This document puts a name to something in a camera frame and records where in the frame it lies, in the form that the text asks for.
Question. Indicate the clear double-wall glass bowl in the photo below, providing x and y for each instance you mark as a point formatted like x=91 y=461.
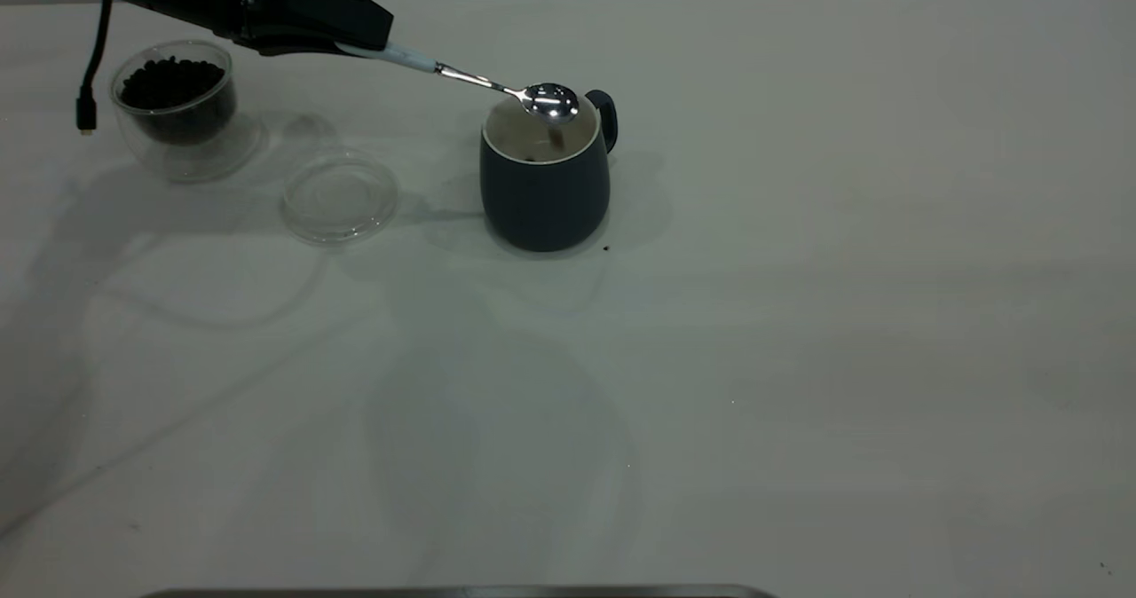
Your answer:
x=200 y=154

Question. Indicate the dark coffee beans pile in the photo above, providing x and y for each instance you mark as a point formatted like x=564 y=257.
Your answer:
x=177 y=92

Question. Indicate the clear glass saucer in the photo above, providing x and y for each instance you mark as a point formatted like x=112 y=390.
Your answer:
x=342 y=203

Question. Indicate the dark grey cup white inside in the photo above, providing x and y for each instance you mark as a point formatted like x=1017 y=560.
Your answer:
x=543 y=203

